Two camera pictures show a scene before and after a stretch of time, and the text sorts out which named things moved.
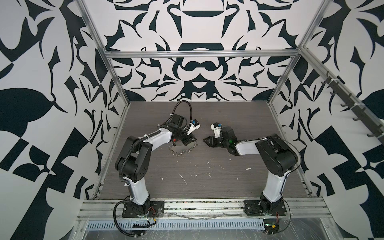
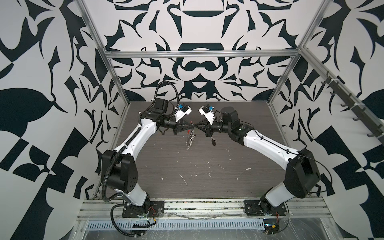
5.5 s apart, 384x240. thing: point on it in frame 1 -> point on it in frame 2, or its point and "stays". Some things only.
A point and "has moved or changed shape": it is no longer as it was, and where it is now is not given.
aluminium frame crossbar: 203,54 stays
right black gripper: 212,141 -> 208,128
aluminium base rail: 308,208 stays
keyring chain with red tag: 188,150 has moved or changed shape
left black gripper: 189,139 -> 180,127
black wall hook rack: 370,124 stays
